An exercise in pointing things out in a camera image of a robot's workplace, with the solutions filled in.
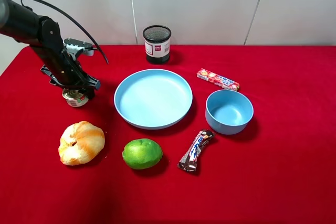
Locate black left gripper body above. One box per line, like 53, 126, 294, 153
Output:
30, 42, 89, 89

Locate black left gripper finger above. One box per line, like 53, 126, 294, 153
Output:
78, 76, 101, 100
40, 65, 63, 88

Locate small tin can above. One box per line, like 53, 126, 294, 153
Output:
62, 89, 89, 108

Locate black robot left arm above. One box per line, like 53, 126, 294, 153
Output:
1, 0, 100, 100

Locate croissant bread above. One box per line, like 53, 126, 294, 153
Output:
58, 121, 105, 166

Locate large light blue plate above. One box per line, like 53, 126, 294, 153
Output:
114, 69, 193, 130

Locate black mesh pen holder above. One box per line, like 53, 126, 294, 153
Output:
142, 25, 171, 65

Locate green lime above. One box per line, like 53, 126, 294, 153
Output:
122, 138, 163, 169

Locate red candy stick pack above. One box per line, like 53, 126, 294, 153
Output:
197, 68, 240, 91

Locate brown chocolate bar wrapper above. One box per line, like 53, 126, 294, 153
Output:
177, 130, 215, 173

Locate light blue bowl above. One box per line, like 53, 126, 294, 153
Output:
205, 90, 254, 135

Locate red tablecloth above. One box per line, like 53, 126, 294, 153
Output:
1, 46, 335, 223

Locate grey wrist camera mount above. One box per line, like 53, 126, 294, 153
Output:
64, 38, 94, 61

